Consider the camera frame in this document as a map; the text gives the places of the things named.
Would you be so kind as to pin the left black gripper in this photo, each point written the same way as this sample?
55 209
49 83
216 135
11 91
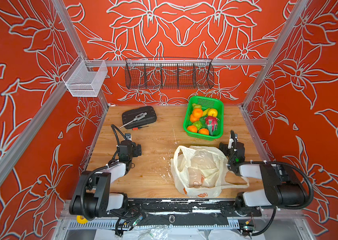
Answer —
136 150

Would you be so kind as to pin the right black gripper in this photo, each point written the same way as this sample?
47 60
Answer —
225 147

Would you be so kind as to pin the orange fruit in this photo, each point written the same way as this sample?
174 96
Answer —
204 131
193 119
197 113
192 129

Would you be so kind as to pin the pink dragon fruit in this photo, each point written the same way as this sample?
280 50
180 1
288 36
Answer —
212 124

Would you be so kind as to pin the translucent plastic bag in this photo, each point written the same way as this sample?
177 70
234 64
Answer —
200 171

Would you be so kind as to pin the light green crinkled fruit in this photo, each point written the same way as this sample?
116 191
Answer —
199 125

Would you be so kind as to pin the yellow apple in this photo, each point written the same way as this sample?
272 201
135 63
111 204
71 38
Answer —
212 113

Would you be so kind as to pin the green pear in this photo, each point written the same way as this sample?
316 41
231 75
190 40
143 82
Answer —
196 106

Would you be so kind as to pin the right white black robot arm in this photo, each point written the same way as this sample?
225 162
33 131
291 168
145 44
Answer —
285 186

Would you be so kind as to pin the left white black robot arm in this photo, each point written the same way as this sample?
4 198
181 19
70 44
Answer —
92 197

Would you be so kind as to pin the silver ratchet screwdriver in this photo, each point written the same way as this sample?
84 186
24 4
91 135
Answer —
136 118

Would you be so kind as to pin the black tool case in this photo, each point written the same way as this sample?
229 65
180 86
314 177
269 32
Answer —
150 118

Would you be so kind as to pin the yellow banana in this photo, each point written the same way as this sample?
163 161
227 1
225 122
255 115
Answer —
205 112

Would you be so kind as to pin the green plastic basket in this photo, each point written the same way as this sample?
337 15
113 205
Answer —
205 103

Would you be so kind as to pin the small circuit board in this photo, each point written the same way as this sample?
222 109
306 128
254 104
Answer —
246 228

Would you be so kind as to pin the yellow tape roll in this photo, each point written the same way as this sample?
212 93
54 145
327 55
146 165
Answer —
81 220

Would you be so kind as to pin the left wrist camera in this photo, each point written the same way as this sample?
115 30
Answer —
128 136

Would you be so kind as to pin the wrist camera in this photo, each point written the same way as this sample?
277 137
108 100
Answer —
128 136
232 142

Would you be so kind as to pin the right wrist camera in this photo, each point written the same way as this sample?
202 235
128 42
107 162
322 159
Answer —
232 142

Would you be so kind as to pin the red handled small screwdriver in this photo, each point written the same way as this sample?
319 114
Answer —
138 128

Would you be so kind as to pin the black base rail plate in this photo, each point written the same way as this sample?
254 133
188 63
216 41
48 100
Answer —
194 213

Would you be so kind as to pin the black wire wall basket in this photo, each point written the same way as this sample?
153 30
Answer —
171 73

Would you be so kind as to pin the white wire mesh basket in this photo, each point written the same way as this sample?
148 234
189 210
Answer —
85 78

